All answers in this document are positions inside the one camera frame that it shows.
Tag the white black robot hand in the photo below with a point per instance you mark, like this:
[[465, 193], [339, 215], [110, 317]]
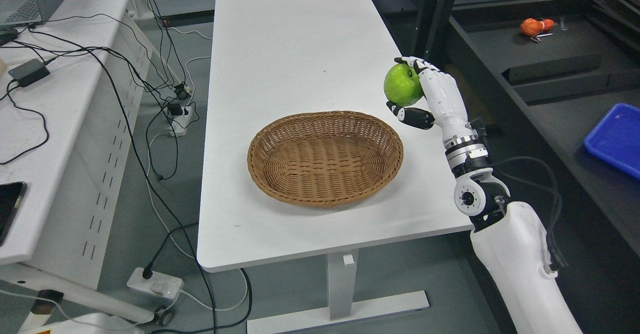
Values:
[[442, 103]]

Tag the green apple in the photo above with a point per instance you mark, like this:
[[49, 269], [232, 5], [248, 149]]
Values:
[[402, 85]]

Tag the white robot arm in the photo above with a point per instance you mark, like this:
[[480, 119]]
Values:
[[508, 238]]

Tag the orange toy object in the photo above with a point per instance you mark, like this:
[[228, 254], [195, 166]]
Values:
[[531, 27]]

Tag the brown wicker basket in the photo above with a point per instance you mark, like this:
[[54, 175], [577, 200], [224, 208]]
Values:
[[324, 159]]

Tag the blue plastic tray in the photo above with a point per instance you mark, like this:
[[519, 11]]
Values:
[[615, 139]]

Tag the white table leg base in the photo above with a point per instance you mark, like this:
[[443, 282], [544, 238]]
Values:
[[341, 307]]

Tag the white power strip far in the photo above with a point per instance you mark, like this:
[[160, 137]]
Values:
[[180, 117]]

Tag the white power strip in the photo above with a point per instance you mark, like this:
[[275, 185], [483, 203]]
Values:
[[180, 117], [158, 284]]

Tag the white power strip near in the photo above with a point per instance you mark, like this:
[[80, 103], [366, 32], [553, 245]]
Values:
[[158, 284]]

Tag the white side desk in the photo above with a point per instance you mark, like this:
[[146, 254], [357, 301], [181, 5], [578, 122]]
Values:
[[69, 142]]

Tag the black power adapter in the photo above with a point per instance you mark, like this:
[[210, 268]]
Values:
[[29, 72]]

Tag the black phone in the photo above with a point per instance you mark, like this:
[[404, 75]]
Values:
[[11, 195]]

